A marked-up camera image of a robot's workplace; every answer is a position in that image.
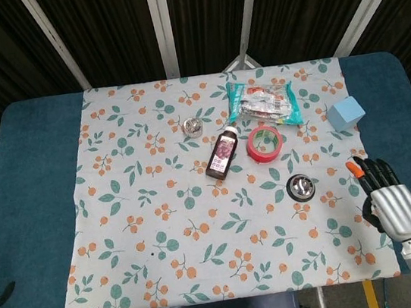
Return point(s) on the dark grape juice bottle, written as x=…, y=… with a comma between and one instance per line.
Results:
x=221, y=155

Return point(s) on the red tape roll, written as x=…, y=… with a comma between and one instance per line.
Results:
x=253, y=152

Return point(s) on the grey tripod stand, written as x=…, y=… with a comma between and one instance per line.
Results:
x=242, y=62

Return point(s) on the clear paper clip container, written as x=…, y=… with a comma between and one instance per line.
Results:
x=192, y=127

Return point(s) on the floral orange berry tablecloth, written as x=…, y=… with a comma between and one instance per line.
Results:
x=198, y=208

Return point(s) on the teal table cover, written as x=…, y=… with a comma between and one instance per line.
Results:
x=30, y=186

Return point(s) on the black-rimmed shiny metal cap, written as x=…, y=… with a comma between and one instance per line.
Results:
x=301, y=187

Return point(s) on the teal snack packet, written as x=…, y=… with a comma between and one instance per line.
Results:
x=263, y=101

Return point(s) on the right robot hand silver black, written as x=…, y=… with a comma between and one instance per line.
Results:
x=397, y=211

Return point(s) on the light blue foam cube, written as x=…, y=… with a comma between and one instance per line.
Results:
x=345, y=115

